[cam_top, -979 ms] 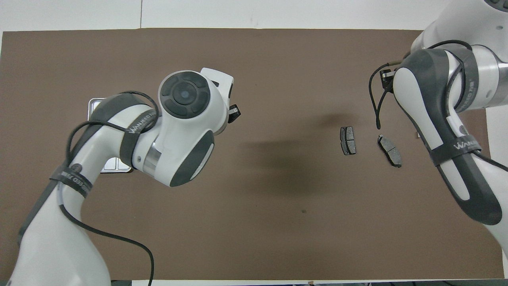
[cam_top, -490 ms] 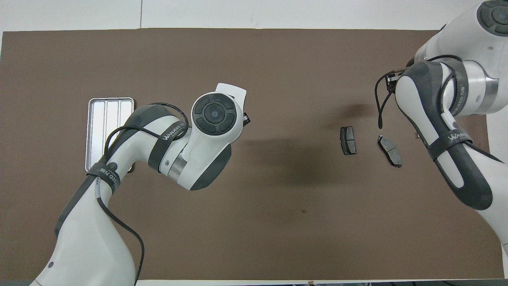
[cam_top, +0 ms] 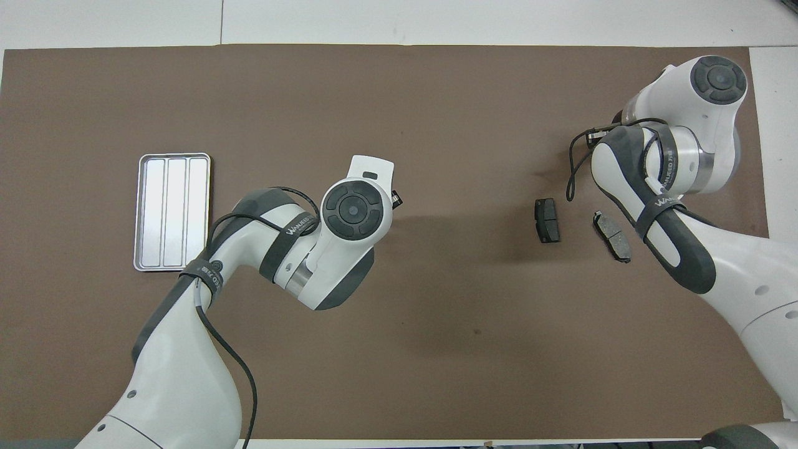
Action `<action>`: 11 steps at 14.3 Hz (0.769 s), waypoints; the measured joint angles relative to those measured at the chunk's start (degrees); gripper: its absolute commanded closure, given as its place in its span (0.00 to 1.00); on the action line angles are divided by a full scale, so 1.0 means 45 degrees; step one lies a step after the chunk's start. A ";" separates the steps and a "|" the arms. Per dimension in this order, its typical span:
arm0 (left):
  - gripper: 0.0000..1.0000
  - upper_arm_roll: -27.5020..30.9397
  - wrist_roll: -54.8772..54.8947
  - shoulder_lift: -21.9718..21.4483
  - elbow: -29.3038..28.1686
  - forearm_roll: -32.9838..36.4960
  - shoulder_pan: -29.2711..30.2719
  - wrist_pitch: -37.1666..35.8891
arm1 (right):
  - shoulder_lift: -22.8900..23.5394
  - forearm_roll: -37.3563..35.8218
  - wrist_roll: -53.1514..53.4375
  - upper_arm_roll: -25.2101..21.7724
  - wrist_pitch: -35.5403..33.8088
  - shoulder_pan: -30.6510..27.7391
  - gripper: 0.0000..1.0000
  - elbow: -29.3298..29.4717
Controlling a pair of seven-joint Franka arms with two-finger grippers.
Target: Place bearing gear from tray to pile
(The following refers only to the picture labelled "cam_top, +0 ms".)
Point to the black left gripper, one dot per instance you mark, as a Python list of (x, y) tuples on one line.
[(396, 198)]

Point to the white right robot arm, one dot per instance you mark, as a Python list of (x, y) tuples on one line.
[(748, 268)]

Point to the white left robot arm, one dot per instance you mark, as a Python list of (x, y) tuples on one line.
[(181, 374)]

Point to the silver metal tray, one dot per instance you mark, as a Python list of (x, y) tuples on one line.
[(174, 212)]

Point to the brown table mat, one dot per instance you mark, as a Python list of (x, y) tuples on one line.
[(436, 112)]

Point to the dark grey curved brake pad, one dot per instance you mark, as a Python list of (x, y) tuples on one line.
[(612, 237)]

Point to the dark grey rectangular brake pad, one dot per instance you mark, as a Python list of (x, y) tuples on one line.
[(547, 220)]

